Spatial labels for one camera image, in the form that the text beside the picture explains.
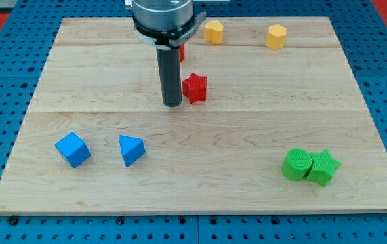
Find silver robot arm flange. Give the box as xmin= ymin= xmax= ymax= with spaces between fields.
xmin=131 ymin=0 xmax=207 ymax=51

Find red star block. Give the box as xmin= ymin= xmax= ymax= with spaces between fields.
xmin=182 ymin=73 xmax=207 ymax=104

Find blue triangle block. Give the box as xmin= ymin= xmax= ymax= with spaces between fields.
xmin=119 ymin=134 xmax=146 ymax=167

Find green star block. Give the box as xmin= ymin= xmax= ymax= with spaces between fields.
xmin=306 ymin=150 xmax=341 ymax=186

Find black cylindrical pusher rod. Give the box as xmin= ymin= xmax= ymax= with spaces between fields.
xmin=156 ymin=48 xmax=182 ymax=107

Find red block behind rod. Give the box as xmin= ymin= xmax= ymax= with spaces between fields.
xmin=179 ymin=44 xmax=185 ymax=62

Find wooden board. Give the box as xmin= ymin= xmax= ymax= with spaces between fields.
xmin=0 ymin=17 xmax=387 ymax=216

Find yellow heart block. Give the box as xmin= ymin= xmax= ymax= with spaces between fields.
xmin=204 ymin=20 xmax=224 ymax=45

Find green cylinder block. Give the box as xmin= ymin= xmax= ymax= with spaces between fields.
xmin=281 ymin=148 xmax=312 ymax=181

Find yellow hexagon block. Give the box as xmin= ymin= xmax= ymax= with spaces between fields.
xmin=266 ymin=24 xmax=287 ymax=50

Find blue cube block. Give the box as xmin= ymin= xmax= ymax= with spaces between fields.
xmin=54 ymin=132 xmax=91 ymax=168

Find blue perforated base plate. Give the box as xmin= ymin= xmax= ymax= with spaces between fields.
xmin=0 ymin=0 xmax=387 ymax=243

